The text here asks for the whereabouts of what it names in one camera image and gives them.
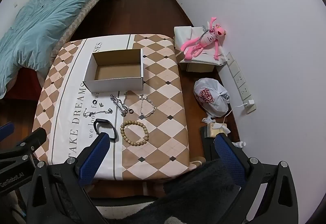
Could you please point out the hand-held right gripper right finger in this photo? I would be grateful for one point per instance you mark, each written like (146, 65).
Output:
(229, 160)

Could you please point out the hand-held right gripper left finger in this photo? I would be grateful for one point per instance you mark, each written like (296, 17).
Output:
(94, 160)

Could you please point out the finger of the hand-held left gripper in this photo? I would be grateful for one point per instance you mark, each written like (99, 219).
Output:
(5, 129)
(28, 141)

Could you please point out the black smart band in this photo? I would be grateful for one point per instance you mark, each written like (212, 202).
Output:
(95, 126)

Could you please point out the cardboard box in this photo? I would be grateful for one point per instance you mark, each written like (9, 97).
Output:
(113, 86)

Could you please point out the small white bottle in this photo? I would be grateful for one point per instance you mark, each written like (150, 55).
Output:
(239, 144)

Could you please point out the black stand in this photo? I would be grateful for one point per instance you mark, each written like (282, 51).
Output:
(207, 145)

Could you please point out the beige tissue box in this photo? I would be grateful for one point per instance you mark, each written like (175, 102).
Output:
(212, 131)

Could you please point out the black fleece clothing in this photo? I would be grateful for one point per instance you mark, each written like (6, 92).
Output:
(201, 188)

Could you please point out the crumpled white tissue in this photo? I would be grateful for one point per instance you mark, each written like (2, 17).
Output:
(208, 120)

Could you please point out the red bed base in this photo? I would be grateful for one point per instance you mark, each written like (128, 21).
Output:
(25, 84)

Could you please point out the white phone charger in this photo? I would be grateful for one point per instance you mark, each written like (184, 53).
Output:
(250, 103)

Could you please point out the white plastic bag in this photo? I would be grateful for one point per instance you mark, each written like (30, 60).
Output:
(208, 94)

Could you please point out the checkered tablecloth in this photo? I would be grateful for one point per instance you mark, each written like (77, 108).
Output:
(163, 112)

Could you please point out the bed with blue duvet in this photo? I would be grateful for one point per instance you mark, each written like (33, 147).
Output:
(40, 28)

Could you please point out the pink panther plush toy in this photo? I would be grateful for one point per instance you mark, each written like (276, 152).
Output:
(207, 38)

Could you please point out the patterned bed mattress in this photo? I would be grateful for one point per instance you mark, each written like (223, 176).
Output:
(76, 20)

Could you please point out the white wall socket plate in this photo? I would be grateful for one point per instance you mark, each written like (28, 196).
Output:
(250, 110)
(244, 91)
(239, 79)
(234, 68)
(230, 58)

